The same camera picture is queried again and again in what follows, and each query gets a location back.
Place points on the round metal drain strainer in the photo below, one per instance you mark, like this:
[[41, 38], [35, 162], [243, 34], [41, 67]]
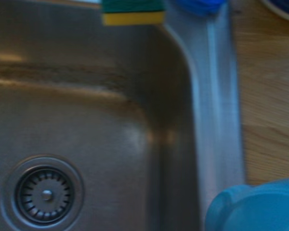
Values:
[[44, 192]]

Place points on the light blue mug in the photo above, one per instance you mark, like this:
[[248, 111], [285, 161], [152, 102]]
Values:
[[255, 209]]

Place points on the dark blue bowl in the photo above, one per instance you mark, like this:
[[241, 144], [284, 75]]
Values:
[[283, 7]]

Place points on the yellow and green sponge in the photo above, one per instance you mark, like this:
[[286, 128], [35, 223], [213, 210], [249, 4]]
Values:
[[132, 14]]

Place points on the blue plastic object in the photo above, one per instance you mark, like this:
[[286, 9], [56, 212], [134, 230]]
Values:
[[200, 6]]

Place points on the stainless steel sink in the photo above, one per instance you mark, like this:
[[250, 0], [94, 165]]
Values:
[[86, 108]]

